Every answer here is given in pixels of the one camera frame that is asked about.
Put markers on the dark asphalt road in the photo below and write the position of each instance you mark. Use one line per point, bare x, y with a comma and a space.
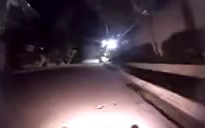
73, 90

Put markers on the litter scrap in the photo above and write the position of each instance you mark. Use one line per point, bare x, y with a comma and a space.
98, 106

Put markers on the robot's own part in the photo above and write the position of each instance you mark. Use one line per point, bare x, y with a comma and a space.
134, 126

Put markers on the pale concrete kerb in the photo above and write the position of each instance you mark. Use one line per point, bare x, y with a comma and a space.
166, 100

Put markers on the low concrete ledge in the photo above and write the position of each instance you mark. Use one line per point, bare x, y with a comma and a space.
183, 70

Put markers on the dark bush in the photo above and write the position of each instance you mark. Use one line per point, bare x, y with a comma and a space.
186, 46

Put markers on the dark building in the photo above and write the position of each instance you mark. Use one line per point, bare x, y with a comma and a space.
13, 36

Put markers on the pale wall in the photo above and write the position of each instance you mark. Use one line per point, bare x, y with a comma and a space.
170, 20

